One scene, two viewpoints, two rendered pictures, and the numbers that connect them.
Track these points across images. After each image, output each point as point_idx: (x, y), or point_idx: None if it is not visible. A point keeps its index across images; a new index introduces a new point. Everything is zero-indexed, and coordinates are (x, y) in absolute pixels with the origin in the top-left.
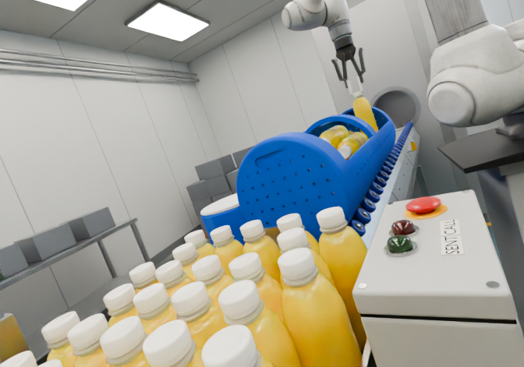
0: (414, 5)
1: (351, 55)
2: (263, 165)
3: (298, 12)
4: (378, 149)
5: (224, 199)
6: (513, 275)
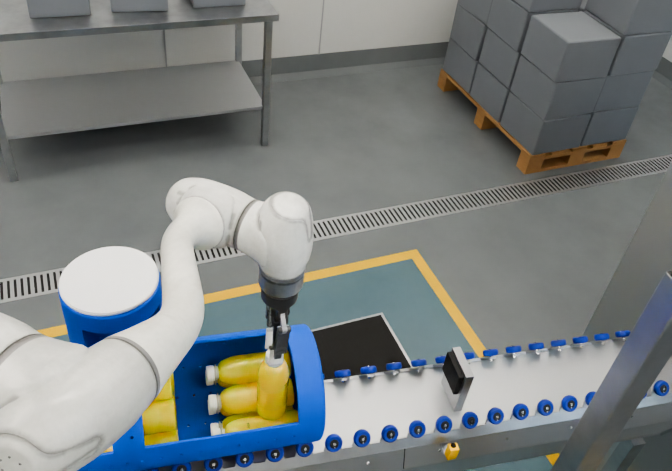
0: (666, 307)
1: (271, 318)
2: None
3: (173, 219)
4: (111, 467)
5: (128, 257)
6: None
